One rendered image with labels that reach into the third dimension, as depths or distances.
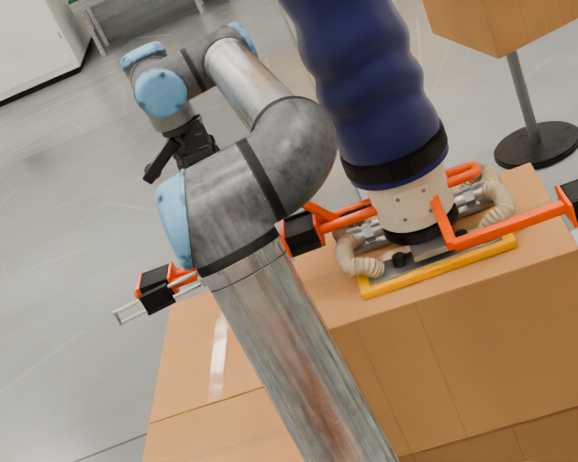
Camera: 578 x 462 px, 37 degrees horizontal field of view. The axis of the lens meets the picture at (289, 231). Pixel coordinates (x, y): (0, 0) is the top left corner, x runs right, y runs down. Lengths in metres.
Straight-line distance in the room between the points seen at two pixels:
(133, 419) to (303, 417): 2.50
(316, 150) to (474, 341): 0.87
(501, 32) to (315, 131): 2.52
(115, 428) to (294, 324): 2.56
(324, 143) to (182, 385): 1.59
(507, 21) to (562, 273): 1.92
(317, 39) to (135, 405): 2.29
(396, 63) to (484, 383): 0.72
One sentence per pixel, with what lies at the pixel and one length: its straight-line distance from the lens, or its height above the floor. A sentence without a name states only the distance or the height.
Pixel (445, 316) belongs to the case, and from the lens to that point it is 1.83.
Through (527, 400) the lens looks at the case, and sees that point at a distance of 2.00.
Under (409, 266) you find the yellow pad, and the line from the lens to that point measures 1.86.
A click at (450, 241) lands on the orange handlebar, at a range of 1.67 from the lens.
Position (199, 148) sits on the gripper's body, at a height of 1.35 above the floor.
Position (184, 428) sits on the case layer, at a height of 0.54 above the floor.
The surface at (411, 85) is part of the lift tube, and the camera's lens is 1.73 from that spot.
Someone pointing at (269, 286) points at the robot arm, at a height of 1.43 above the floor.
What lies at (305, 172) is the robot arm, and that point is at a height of 1.52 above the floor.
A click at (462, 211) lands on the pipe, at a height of 0.99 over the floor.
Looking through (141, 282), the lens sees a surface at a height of 1.10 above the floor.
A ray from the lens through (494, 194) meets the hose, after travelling 1.88.
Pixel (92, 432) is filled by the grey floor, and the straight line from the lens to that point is 3.67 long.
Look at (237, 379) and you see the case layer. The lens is 2.51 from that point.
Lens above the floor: 1.97
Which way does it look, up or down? 27 degrees down
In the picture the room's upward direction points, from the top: 25 degrees counter-clockwise
